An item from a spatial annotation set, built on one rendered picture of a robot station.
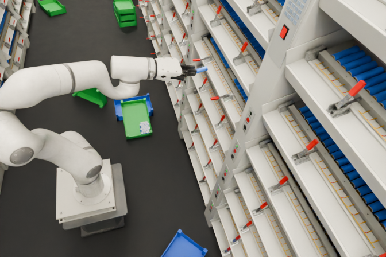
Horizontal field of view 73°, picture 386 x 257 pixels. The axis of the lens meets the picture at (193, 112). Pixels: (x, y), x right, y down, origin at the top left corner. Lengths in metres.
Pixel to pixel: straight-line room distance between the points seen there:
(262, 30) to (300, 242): 0.64
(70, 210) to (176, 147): 0.90
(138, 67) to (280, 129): 0.54
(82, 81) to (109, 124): 1.37
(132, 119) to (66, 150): 1.16
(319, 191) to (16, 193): 1.79
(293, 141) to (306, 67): 0.22
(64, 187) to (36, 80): 0.87
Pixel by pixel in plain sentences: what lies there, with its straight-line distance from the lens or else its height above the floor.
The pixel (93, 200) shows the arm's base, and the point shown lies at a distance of 1.50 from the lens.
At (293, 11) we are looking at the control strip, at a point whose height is 1.43.
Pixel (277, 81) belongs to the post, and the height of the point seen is 1.24.
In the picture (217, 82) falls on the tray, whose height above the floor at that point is 0.91.
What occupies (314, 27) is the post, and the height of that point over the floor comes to 1.41.
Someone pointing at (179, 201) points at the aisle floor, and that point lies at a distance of 1.85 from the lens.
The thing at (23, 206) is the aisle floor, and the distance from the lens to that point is 2.01.
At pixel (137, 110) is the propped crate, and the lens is 2.18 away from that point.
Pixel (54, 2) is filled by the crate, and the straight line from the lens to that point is 3.92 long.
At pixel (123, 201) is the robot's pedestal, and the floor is 0.28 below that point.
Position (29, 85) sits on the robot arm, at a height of 1.20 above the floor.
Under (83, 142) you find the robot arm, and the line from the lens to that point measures 1.18.
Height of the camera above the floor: 1.70
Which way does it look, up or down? 48 degrees down
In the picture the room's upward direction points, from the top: 9 degrees clockwise
